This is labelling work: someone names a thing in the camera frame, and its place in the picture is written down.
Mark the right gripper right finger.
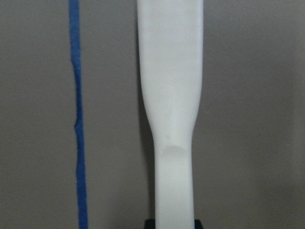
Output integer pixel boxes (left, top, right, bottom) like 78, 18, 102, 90
194, 219, 204, 229

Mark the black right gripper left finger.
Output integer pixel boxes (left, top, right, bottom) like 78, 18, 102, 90
144, 219, 155, 229

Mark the beige hand brush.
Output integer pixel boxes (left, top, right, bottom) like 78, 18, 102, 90
137, 0, 203, 229

